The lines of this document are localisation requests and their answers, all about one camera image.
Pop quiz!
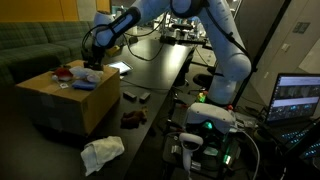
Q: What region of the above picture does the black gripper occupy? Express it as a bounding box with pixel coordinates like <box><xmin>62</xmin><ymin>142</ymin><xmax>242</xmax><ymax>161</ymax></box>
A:
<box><xmin>86</xmin><ymin>43</ymin><xmax>104</xmax><ymax>69</ymax></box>

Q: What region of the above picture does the red plush toy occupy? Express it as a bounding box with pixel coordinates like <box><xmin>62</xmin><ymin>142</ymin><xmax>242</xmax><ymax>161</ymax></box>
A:
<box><xmin>51</xmin><ymin>67</ymin><xmax>75</xmax><ymax>83</ymax></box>

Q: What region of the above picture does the brown cardboard box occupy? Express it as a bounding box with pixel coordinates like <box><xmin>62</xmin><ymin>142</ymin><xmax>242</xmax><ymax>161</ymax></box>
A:
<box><xmin>14</xmin><ymin>59</ymin><xmax>121</xmax><ymax>136</ymax></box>

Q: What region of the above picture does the blue folded cloth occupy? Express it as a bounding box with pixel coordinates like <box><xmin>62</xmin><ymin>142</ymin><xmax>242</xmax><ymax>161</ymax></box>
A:
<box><xmin>71</xmin><ymin>79</ymin><xmax>98</xmax><ymax>92</ymax></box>

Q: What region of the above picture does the white tablet lit screen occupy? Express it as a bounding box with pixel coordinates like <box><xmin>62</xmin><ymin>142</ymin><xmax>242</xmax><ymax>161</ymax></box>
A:
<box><xmin>108</xmin><ymin>59</ymin><xmax>134</xmax><ymax>75</ymax></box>

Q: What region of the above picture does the green plaid sofa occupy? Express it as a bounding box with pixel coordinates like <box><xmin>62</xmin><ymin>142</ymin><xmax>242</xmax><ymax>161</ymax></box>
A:
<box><xmin>0</xmin><ymin>20</ymin><xmax>98</xmax><ymax>86</ymax></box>

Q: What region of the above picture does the dark red floor object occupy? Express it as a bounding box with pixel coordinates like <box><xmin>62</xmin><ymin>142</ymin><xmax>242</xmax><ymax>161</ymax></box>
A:
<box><xmin>119</xmin><ymin>106</ymin><xmax>149</xmax><ymax>130</ymax></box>

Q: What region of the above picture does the black bar device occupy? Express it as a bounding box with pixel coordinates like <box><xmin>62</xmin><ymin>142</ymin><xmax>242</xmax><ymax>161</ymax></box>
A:
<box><xmin>159</xmin><ymin>34</ymin><xmax>208</xmax><ymax>47</ymax></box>

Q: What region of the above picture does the white crumpled towel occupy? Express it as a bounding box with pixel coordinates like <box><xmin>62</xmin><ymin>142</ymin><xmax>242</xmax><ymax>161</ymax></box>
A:
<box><xmin>80</xmin><ymin>135</ymin><xmax>126</xmax><ymax>177</ymax></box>

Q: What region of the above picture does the green yellow small object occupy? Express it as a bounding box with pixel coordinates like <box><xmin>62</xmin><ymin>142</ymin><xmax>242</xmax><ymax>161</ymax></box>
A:
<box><xmin>195</xmin><ymin>90</ymin><xmax>208</xmax><ymax>104</ymax></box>

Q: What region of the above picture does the white VR headset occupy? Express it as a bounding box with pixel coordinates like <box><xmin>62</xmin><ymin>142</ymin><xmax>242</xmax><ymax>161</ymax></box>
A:
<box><xmin>184</xmin><ymin>102</ymin><xmax>236</xmax><ymax>134</ymax></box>

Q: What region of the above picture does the white VR controller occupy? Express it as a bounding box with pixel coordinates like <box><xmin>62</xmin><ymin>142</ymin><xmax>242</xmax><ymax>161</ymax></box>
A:
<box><xmin>178</xmin><ymin>132</ymin><xmax>204</xmax><ymax>173</ymax></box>

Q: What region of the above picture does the black diagonal pole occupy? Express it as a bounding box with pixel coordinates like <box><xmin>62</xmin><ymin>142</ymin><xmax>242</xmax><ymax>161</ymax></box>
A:
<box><xmin>231</xmin><ymin>0</ymin><xmax>293</xmax><ymax>108</ymax></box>

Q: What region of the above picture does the black laptop with lit screen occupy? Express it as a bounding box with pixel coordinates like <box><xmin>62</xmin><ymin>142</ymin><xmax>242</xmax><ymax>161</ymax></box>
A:
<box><xmin>264</xmin><ymin>72</ymin><xmax>320</xmax><ymax>161</ymax></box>

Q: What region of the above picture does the white headset cable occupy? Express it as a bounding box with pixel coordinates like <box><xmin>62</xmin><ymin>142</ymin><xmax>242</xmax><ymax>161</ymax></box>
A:
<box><xmin>233</xmin><ymin>128</ymin><xmax>261</xmax><ymax>180</ymax></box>

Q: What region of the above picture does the white wall switch plate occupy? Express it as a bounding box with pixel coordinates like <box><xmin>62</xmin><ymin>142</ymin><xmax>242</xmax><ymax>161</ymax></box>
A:
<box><xmin>280</xmin><ymin>42</ymin><xmax>291</xmax><ymax>53</ymax></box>

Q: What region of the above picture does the dark wall sign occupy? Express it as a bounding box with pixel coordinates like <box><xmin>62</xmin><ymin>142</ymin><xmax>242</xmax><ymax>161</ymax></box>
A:
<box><xmin>292</xmin><ymin>21</ymin><xmax>312</xmax><ymax>35</ymax></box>

